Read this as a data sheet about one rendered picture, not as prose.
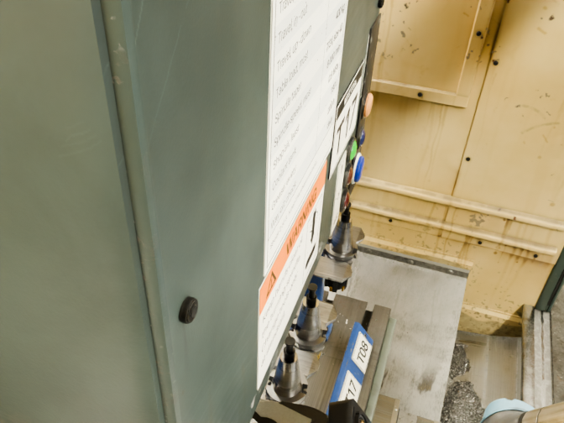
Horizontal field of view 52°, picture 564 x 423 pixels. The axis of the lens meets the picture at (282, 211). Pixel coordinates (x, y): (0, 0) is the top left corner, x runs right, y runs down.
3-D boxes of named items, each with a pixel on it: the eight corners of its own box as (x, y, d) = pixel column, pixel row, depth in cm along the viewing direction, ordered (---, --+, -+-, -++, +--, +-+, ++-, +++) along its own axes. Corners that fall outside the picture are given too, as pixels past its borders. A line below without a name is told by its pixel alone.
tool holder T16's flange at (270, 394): (271, 373, 91) (272, 362, 89) (310, 381, 90) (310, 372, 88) (261, 407, 86) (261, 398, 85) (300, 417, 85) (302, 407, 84)
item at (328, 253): (331, 241, 116) (333, 232, 114) (360, 251, 114) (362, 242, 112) (318, 259, 111) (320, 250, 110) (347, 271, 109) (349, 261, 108)
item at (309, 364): (322, 356, 93) (323, 353, 92) (313, 383, 89) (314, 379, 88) (281, 344, 94) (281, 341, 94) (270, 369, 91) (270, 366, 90)
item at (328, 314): (340, 308, 101) (340, 305, 101) (331, 330, 97) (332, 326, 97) (301, 297, 103) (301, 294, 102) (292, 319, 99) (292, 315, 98)
